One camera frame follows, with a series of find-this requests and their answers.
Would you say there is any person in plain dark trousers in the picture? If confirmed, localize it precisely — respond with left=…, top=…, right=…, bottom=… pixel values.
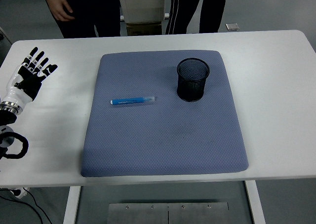
left=39, top=0, right=131, bottom=39

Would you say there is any blue marker with clear cap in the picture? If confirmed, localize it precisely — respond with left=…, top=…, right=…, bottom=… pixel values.
left=110, top=95, right=156, bottom=107

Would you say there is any grey metal plate with screws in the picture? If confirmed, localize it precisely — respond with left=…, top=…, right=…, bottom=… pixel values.
left=108, top=202, right=230, bottom=224

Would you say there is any black mesh pen holder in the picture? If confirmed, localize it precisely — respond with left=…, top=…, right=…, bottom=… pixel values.
left=176, top=58, right=210, bottom=103

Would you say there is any white power strip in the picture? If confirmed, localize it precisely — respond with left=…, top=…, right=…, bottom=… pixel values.
left=11, top=187, right=30, bottom=199

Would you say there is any white table leg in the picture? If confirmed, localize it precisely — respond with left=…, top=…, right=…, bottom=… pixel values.
left=63, top=186, right=81, bottom=224
left=244, top=180, right=266, bottom=224

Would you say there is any black floor cable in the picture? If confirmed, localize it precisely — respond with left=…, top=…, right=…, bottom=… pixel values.
left=0, top=188, right=51, bottom=224

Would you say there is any person in white-striped dark trousers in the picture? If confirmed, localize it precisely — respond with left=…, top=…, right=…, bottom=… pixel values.
left=164, top=0, right=228, bottom=35

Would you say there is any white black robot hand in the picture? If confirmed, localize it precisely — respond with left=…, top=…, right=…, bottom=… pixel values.
left=1, top=46, right=58, bottom=109

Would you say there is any white cabinet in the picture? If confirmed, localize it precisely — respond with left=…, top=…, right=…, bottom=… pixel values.
left=119, top=0, right=165, bottom=24

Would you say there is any blue-grey textured mat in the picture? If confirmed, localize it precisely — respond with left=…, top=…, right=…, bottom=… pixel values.
left=80, top=50, right=249, bottom=178

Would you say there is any brown cardboard box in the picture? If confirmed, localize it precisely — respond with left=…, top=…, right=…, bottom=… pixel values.
left=126, top=21, right=163, bottom=36

